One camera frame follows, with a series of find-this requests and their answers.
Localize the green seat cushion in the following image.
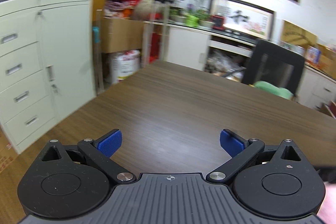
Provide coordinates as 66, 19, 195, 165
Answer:
253, 81, 293, 100

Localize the black office chair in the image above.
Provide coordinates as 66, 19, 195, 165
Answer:
241, 39, 305, 97

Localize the white tall cabinet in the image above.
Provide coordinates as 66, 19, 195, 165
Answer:
1, 0, 96, 153

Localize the white low cabinet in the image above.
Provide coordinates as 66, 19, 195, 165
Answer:
142, 19, 336, 111

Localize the large cardboard box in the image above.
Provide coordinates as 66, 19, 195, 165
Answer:
101, 18, 144, 53

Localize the framed calligraphy lotus picture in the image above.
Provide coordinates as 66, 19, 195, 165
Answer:
209, 0, 275, 40

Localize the red base blender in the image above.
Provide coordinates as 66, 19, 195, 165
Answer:
211, 0, 227, 30

